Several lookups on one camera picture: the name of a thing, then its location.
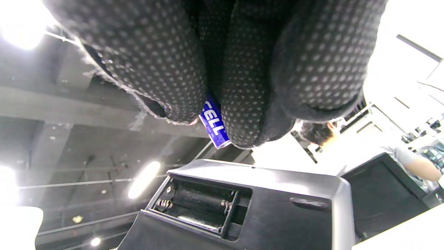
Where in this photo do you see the person's right hand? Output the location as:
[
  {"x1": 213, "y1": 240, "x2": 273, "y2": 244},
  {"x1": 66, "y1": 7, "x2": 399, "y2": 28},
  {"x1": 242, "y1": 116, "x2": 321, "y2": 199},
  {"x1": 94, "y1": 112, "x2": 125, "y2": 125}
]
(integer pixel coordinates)
[{"x1": 42, "y1": 0, "x2": 387, "y2": 150}]

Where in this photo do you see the blue orange battery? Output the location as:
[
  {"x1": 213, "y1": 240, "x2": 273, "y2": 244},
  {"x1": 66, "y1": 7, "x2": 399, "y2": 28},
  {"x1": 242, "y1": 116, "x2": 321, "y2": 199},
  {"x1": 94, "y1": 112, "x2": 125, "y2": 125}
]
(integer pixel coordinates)
[{"x1": 199, "y1": 93, "x2": 232, "y2": 150}]

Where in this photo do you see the black calculator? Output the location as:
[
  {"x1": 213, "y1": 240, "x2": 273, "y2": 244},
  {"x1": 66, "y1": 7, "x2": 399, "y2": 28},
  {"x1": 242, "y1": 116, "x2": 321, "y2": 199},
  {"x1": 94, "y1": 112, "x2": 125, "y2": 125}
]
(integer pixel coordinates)
[{"x1": 116, "y1": 159, "x2": 356, "y2": 250}]

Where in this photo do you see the ceiling tube light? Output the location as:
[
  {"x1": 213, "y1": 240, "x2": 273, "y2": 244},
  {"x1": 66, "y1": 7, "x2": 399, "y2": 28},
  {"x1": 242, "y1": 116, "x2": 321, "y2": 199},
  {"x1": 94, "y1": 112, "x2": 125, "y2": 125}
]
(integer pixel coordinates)
[{"x1": 128, "y1": 160, "x2": 162, "y2": 200}]

